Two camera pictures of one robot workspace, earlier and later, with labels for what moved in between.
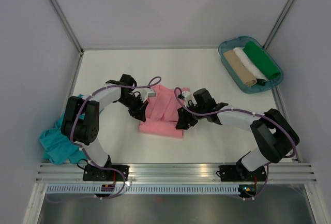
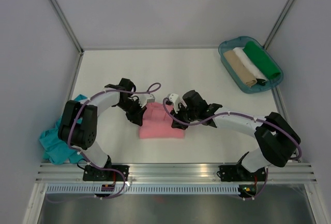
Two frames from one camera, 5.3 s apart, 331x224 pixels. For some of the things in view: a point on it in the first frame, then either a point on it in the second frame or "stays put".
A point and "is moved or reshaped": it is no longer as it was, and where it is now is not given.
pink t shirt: (162, 114) is moved or reshaped
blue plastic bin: (240, 42) stays put
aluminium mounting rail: (176, 172) stays put
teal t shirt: (58, 148) is moved or reshaped
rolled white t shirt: (254, 69) stays put
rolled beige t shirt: (249, 79) stays put
